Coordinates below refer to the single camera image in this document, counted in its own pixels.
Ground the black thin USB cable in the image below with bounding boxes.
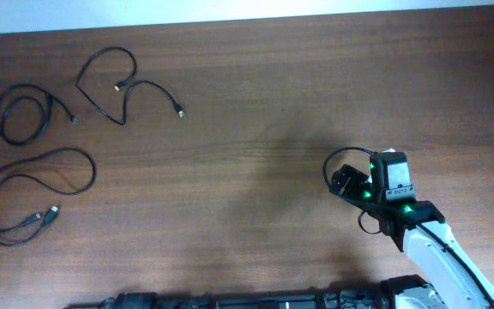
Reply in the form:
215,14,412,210
75,45,186,127

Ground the black HDMI cable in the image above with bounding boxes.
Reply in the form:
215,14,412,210
0,82,79,148

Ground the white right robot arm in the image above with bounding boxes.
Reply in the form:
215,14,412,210
322,149,494,308

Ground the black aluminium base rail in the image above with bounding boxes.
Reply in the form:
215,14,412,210
67,275,446,309

